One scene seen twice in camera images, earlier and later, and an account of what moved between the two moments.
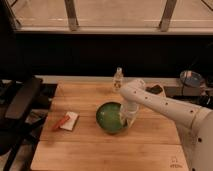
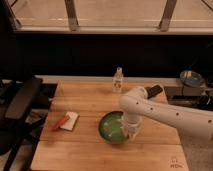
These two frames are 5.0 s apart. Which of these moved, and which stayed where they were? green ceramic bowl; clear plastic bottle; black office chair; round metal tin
Moved: green ceramic bowl
Stayed: black office chair; clear plastic bottle; round metal tin
